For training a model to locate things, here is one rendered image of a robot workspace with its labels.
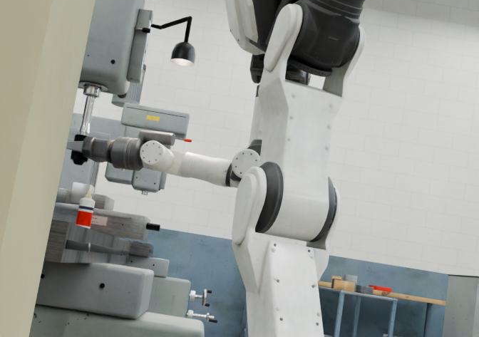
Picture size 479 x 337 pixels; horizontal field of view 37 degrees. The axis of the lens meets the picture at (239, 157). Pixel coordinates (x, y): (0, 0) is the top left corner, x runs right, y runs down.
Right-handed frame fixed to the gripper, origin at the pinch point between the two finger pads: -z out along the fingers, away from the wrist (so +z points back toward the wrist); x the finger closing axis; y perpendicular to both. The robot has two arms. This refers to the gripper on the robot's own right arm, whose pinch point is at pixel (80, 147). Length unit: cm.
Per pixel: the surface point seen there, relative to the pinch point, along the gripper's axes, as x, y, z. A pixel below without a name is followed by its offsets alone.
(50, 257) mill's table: 53, 30, 24
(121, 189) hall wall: -610, -49, -236
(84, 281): 13.6, 35.1, 14.2
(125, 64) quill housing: 5.1, -23.6, 10.7
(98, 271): 12.8, 32.2, 17.1
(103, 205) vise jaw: -9.3, 14.3, 5.7
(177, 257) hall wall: -629, 20, -161
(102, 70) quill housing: 8.6, -20.5, 6.3
